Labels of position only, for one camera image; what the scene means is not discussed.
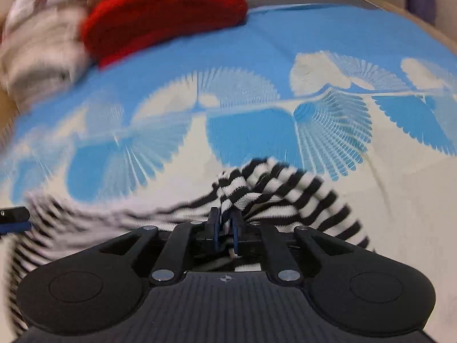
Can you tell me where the black white striped garment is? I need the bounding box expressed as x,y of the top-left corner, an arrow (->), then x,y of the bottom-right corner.
5,157 -> 374,336

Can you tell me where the blue white patterned bedsheet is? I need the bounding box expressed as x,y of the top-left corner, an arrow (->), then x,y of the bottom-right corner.
1,5 -> 456,342

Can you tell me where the wooden bed frame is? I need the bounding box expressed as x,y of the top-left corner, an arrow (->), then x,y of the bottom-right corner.
0,88 -> 19,141

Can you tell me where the purple wall box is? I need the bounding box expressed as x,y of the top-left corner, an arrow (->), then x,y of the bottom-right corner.
405,0 -> 437,26

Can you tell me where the red knitted sweater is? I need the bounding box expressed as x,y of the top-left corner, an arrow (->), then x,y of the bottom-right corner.
81,0 -> 248,67

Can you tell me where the folded beige blanket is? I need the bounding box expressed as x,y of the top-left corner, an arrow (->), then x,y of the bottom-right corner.
1,5 -> 91,108

